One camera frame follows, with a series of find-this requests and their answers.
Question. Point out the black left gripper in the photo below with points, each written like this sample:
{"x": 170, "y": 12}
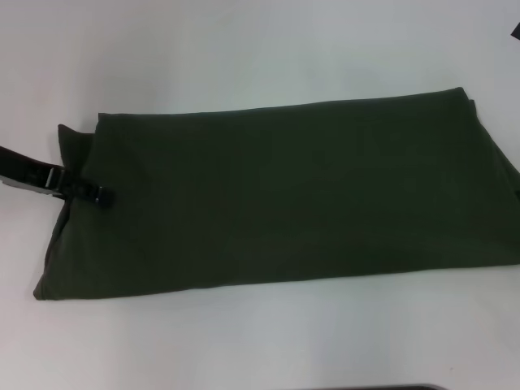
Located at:
{"x": 28, "y": 170}

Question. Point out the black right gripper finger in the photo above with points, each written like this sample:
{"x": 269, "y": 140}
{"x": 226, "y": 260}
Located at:
{"x": 516, "y": 30}

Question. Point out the dark green FREE T-shirt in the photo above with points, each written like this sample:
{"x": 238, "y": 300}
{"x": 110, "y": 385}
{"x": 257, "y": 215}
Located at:
{"x": 268, "y": 195}

